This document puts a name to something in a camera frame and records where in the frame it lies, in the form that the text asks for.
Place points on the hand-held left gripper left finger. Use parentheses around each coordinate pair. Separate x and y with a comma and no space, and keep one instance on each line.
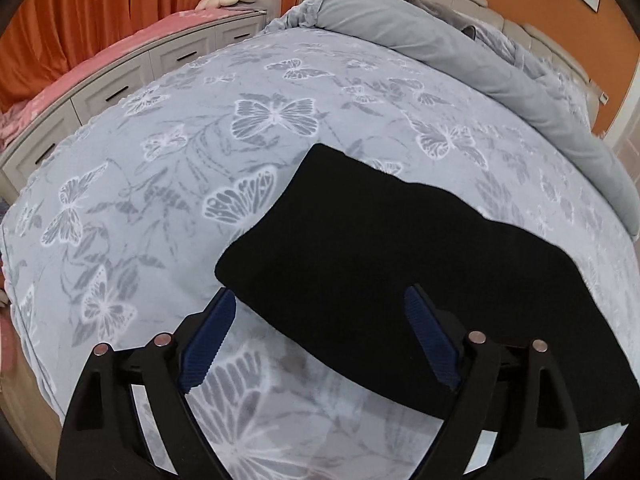
(210,340)

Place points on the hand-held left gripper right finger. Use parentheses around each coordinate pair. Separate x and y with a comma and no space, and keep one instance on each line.
(430,340)

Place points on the black pants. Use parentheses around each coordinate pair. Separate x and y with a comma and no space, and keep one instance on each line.
(375,240)

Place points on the butterfly print bed sheet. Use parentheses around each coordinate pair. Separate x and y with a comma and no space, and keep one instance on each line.
(175,185)

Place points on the white drawer cabinet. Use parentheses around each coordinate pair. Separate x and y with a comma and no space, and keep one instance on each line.
(105,91)

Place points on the patterned pillow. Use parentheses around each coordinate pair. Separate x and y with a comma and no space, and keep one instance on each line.
(547,72)

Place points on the grey folded duvet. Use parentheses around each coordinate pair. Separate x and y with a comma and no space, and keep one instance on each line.
(400,25)

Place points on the orange curtain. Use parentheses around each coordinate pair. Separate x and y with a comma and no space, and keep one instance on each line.
(100,0)

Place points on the white wall socket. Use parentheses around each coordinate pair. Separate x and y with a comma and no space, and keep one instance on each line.
(603,98)

